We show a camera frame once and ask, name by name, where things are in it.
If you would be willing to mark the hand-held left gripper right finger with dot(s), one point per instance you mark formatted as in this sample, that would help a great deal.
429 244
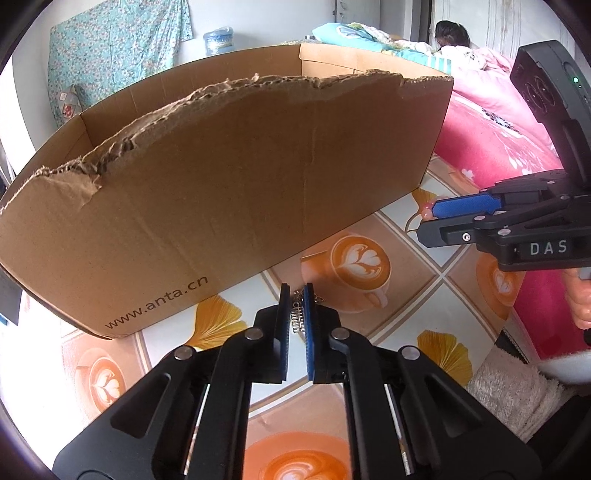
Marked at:
310 323

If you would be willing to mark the brown cardboard box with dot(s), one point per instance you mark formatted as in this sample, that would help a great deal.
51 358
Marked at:
231 207

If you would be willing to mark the person's right hand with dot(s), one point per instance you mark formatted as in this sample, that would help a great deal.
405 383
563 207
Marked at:
581 304

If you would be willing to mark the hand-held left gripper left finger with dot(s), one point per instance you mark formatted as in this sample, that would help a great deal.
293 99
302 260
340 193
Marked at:
284 323

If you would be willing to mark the blue patterned bedding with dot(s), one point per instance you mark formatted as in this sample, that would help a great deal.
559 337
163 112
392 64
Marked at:
360 39

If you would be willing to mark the white wardrobe doors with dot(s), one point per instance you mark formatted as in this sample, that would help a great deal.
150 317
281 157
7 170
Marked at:
498 23

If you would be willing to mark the large water bottle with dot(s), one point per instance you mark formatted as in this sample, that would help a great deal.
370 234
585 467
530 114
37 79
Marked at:
219 40

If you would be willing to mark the patterned cushion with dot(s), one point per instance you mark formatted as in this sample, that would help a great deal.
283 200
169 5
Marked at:
69 104

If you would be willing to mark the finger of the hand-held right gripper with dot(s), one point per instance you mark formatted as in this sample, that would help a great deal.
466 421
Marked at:
461 205
448 233

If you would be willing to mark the floral hanging cloth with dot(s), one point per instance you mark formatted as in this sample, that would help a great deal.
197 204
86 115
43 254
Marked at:
115 55

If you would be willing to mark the white fluffy garment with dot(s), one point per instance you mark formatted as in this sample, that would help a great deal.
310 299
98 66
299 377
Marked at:
512 392

